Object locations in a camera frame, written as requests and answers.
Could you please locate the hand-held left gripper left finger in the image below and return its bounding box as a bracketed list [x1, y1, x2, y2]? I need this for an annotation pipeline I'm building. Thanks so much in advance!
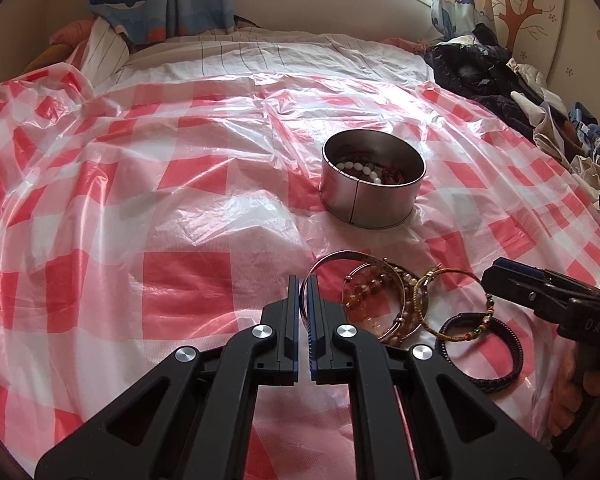
[34, 275, 300, 480]

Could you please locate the round metal tin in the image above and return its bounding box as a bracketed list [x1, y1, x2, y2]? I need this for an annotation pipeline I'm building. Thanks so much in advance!
[321, 130, 427, 229]

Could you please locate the dark braided bracelet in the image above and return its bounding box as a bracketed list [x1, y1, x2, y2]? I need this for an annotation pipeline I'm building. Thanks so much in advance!
[435, 312, 523, 388]

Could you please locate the amber bead bracelet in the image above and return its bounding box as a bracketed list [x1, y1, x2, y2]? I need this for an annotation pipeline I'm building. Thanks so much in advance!
[375, 259, 431, 348]
[342, 266, 398, 336]

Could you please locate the cream printed curtain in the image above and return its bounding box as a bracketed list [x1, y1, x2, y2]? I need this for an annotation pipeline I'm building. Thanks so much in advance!
[430, 0, 496, 41]

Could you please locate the heap of dark clothes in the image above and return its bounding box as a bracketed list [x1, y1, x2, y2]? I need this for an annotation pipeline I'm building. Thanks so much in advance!
[424, 25, 571, 161]

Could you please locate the white bead bracelet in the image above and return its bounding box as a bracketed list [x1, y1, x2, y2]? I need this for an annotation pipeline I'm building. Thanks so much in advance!
[335, 159, 386, 183]

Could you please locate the red cord bracelet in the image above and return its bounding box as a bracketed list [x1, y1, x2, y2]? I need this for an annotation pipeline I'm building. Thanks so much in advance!
[380, 162, 408, 183]

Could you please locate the gold multicolour bead bracelet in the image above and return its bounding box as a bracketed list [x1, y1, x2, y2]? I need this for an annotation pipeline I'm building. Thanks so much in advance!
[414, 266, 496, 338]

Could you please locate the silver bangle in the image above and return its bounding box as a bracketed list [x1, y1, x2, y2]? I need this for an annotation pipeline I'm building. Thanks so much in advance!
[300, 249, 417, 347]

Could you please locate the white striped bedsheet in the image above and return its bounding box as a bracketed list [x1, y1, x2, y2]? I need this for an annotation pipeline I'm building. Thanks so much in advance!
[122, 30, 431, 86]

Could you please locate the pink cloth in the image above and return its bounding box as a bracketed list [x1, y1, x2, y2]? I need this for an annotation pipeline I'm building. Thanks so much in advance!
[47, 19, 93, 47]

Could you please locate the red white checkered plastic sheet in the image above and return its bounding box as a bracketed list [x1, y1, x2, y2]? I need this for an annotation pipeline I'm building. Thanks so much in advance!
[0, 67, 600, 480]

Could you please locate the white cloth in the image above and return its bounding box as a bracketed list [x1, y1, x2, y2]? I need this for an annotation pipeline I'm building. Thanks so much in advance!
[510, 57, 600, 191]

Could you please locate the person's right hand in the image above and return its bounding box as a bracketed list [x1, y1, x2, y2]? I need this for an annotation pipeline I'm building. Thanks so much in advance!
[549, 350, 600, 441]

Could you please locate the white striped pillow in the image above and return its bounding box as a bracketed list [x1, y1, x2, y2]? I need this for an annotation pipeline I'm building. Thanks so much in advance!
[87, 19, 131, 93]

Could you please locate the brown cushion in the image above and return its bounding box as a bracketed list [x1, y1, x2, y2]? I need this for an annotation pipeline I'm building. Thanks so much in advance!
[24, 42, 76, 75]

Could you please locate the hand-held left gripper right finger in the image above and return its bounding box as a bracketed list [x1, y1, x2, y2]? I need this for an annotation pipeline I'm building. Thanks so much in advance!
[307, 275, 565, 480]

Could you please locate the tree print headboard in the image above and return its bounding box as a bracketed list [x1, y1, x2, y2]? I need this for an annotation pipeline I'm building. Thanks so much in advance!
[490, 0, 600, 106]

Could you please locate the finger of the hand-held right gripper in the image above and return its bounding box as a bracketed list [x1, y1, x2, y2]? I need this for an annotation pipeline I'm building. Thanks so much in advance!
[482, 267, 578, 320]
[496, 257, 600, 307]

